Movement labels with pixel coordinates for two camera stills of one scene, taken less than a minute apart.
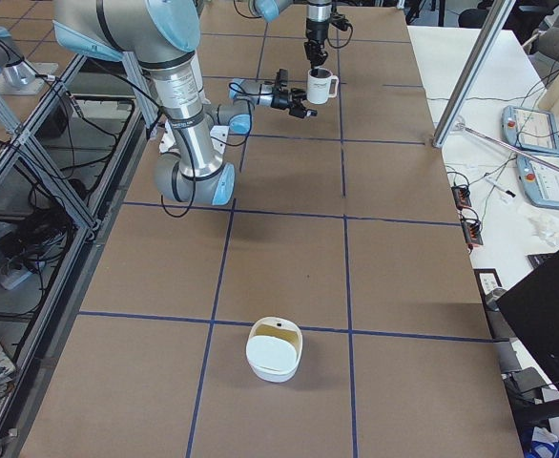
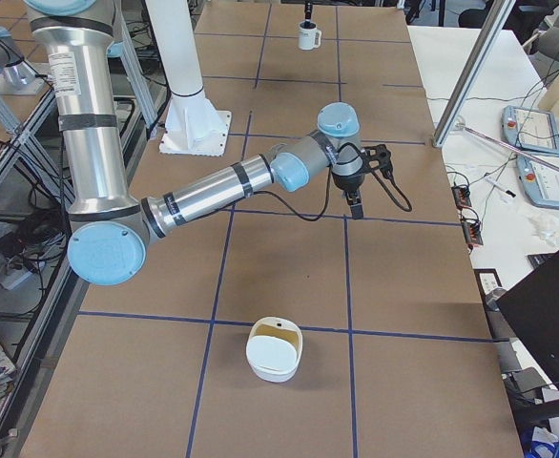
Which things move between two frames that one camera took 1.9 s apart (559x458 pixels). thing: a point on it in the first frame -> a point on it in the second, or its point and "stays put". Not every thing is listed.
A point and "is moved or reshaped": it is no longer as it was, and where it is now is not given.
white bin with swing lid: x=274 y=347 stays put
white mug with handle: x=319 y=83 is moved or reshaped
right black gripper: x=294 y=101 -> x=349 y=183
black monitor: x=548 y=314 stays put
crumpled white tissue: x=551 y=232 stays put
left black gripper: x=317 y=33 -> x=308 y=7
